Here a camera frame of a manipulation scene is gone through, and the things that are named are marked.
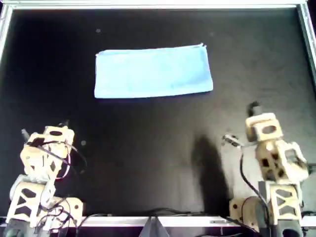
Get grey triangular stand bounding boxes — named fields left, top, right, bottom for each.
left=139, top=216, right=171, bottom=237

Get aluminium table frame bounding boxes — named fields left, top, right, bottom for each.
left=0, top=0, right=316, bottom=228

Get tangled black base cables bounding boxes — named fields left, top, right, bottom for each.
left=37, top=202, right=83, bottom=235

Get pink left arm cable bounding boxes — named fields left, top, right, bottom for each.
left=55, top=148, right=73, bottom=180

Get light blue cloth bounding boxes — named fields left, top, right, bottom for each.
left=94, top=43, right=214, bottom=99

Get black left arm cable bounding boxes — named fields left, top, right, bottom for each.
left=32, top=140, right=87, bottom=175

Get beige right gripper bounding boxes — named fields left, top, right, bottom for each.
left=245, top=100, right=282, bottom=143

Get black right camera cable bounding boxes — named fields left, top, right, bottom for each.
left=238, top=144, right=272, bottom=237

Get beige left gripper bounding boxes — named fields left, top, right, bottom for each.
left=43, top=119, right=76, bottom=146

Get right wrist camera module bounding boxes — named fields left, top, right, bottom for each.
left=221, top=134, right=241, bottom=148

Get black cable along frame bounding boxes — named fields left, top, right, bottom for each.
left=83, top=208, right=205, bottom=218

